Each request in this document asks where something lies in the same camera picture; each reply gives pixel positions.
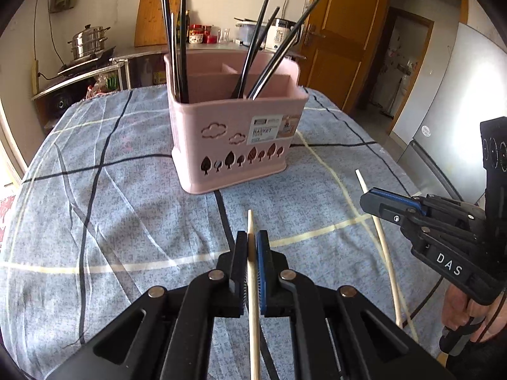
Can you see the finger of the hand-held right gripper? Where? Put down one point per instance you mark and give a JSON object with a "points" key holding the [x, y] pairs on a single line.
{"points": [[386, 211], [396, 198]]}

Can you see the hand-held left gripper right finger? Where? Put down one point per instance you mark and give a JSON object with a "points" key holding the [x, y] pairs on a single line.
{"points": [[263, 281]]}

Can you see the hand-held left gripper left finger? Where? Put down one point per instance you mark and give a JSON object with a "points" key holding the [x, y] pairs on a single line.
{"points": [[239, 281]]}

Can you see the light wooden chopstick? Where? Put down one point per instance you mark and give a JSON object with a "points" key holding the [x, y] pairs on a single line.
{"points": [[250, 225], [386, 253]]}

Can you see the pink utensil basket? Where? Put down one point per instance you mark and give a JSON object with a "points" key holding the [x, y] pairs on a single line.
{"points": [[198, 150]]}

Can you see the silver metal chopstick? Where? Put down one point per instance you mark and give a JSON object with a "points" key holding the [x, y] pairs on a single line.
{"points": [[174, 55], [277, 61]]}

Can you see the black chopstick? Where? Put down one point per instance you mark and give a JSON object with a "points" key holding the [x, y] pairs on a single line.
{"points": [[266, 33], [301, 21], [169, 35], [183, 27], [257, 27]]}

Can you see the person's right hand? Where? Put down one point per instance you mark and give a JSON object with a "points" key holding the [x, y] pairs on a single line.
{"points": [[453, 308]]}

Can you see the white refrigerator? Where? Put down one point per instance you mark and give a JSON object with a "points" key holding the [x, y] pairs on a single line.
{"points": [[447, 107]]}

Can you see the blue plaid table cloth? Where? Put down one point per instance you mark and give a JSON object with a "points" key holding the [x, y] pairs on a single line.
{"points": [[138, 213]]}

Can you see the wooden door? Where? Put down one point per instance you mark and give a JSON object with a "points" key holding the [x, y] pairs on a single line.
{"points": [[336, 47]]}

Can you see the clear water filter jug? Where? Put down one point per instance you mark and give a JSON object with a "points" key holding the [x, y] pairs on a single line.
{"points": [[245, 31]]}

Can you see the green dish rack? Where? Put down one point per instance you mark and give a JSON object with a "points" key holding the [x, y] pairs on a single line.
{"points": [[111, 83]]}

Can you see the clear drinking glass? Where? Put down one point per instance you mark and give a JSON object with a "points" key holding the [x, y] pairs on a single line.
{"points": [[224, 35]]}

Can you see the red lid jar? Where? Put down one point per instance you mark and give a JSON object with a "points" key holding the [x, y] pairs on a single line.
{"points": [[196, 35], [206, 30]]}

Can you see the black round-dial appliance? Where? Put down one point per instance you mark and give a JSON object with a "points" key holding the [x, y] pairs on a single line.
{"points": [[61, 103]]}

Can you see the long steel counter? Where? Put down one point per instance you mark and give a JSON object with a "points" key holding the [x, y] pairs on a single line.
{"points": [[126, 51]]}

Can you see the steel stove counter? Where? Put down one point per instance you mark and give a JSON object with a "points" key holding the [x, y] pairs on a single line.
{"points": [[79, 79]]}

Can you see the dark oil bottle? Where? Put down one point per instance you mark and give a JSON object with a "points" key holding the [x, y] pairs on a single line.
{"points": [[189, 25]]}

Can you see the black gas stove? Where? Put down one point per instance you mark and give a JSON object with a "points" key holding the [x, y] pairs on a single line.
{"points": [[85, 65]]}

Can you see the wooden cutting board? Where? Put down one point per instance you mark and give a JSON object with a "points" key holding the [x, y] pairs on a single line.
{"points": [[152, 19]]}

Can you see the steel steamer pot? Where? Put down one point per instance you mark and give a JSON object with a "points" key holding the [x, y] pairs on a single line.
{"points": [[88, 41]]}

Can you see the beige wall power strip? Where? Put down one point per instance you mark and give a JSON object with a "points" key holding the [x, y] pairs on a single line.
{"points": [[35, 77]]}

